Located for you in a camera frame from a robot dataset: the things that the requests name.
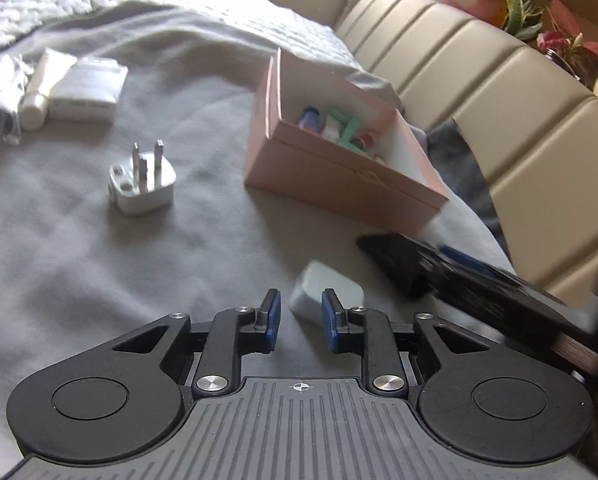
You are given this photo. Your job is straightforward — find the blue tube in box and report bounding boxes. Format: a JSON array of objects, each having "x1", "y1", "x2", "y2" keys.
[{"x1": 297, "y1": 106, "x2": 321, "y2": 134}]

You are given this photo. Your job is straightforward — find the white plug adapter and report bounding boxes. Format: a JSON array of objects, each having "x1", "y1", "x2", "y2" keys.
[{"x1": 107, "y1": 140, "x2": 177, "y2": 217}]

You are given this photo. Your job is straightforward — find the grey fleece blanket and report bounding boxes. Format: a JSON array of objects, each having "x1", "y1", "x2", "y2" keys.
[{"x1": 0, "y1": 0, "x2": 518, "y2": 480}]

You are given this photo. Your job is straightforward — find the white usb adapter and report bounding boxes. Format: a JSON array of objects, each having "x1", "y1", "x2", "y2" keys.
[{"x1": 321, "y1": 115, "x2": 341, "y2": 143}]

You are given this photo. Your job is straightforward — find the pink cardboard box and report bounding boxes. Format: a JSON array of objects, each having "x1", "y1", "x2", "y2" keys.
[{"x1": 244, "y1": 50, "x2": 449, "y2": 235}]

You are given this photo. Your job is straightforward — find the potted plant pink leaves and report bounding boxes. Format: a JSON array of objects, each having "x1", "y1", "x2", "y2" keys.
[{"x1": 501, "y1": 0, "x2": 598, "y2": 88}]

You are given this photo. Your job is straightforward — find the beige padded headboard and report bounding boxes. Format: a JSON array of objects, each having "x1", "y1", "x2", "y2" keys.
[{"x1": 336, "y1": 0, "x2": 598, "y2": 307}]

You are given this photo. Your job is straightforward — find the white flat box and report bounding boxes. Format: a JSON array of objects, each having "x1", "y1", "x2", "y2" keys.
[{"x1": 48, "y1": 58, "x2": 128, "y2": 124}]

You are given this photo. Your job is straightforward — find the quilted grey bed cover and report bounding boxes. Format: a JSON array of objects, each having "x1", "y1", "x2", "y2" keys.
[{"x1": 0, "y1": 0, "x2": 360, "y2": 68}]

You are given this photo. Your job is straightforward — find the white cream tube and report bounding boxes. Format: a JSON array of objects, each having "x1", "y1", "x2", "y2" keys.
[{"x1": 16, "y1": 46, "x2": 79, "y2": 132}]

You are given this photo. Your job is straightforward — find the dark grey cloth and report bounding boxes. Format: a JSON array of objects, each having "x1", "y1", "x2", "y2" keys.
[{"x1": 426, "y1": 117, "x2": 510, "y2": 256}]

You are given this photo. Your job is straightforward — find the red perfume bottle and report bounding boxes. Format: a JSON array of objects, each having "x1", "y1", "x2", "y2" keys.
[{"x1": 351, "y1": 131, "x2": 380, "y2": 152}]

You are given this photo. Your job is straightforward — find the clear plastic packet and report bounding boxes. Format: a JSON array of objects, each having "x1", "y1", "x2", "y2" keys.
[{"x1": 0, "y1": 54, "x2": 31, "y2": 145}]

